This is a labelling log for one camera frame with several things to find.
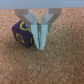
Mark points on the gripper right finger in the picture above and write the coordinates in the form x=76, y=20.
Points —
x=46, y=26

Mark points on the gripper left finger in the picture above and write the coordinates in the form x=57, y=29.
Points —
x=34, y=27

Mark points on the purple block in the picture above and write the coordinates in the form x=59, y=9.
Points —
x=22, y=33

